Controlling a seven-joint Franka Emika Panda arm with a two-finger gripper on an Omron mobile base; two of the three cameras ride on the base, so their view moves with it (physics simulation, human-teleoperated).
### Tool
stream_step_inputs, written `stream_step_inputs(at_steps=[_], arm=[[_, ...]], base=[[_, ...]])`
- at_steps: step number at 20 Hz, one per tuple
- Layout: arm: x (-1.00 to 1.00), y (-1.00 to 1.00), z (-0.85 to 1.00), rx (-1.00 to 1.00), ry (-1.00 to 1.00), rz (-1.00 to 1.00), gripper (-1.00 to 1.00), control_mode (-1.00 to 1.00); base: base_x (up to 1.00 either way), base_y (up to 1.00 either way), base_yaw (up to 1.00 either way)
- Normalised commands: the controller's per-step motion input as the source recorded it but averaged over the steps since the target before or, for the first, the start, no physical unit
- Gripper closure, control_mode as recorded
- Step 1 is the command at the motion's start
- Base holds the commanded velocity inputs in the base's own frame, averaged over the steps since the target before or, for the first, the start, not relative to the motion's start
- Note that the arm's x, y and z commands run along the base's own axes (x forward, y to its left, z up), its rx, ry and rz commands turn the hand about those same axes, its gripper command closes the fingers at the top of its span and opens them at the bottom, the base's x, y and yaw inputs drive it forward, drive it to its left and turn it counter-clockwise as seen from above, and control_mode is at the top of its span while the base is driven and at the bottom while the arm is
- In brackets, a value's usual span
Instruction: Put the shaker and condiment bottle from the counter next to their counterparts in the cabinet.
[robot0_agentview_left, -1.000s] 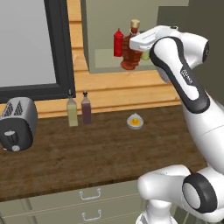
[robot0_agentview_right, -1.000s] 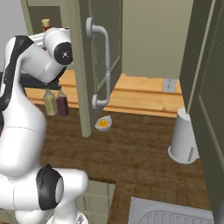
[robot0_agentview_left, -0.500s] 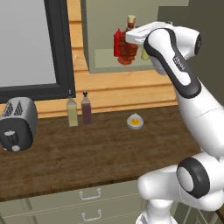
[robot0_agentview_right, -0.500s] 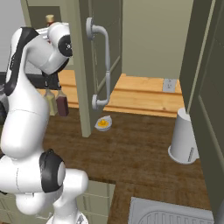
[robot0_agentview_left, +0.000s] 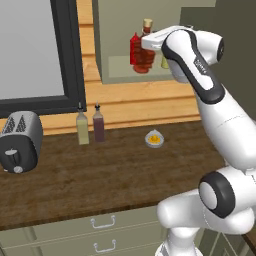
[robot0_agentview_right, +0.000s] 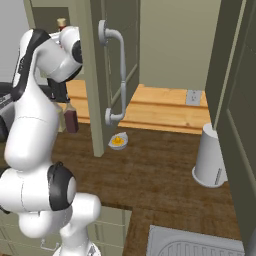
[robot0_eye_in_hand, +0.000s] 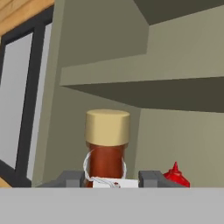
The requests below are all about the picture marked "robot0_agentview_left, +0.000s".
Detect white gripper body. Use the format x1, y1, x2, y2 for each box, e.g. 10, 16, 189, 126
141, 27, 175, 52

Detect red ketchup bottle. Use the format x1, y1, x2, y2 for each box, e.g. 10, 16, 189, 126
129, 32, 141, 66

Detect brown ribbed shaker tan cap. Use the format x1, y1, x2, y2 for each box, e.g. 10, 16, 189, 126
132, 18, 156, 75

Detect pale yellow shaker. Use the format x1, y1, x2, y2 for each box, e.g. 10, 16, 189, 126
161, 54, 171, 70

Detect olive cabinet door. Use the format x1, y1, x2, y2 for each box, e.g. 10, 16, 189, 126
179, 0, 256, 122

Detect dark red vinegar bottle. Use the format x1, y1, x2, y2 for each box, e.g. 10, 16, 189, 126
92, 103, 106, 144

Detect pale yellow oil bottle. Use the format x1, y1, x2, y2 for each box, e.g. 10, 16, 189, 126
75, 102, 91, 146

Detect white bowl with yellow food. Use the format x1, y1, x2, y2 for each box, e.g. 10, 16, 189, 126
144, 130, 165, 149

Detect dark framed window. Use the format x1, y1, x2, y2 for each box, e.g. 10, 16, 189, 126
0, 0, 88, 119

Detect silver black toaster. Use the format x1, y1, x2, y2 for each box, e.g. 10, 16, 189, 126
0, 110, 44, 175

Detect olive drawer front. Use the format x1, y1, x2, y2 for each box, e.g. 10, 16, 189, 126
30, 205, 165, 242
34, 232, 168, 256

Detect olive open wall cabinet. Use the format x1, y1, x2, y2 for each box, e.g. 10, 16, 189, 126
92, 0, 218, 85

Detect silver drawer handle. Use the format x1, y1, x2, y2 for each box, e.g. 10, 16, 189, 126
93, 238, 118, 254
90, 214, 117, 230

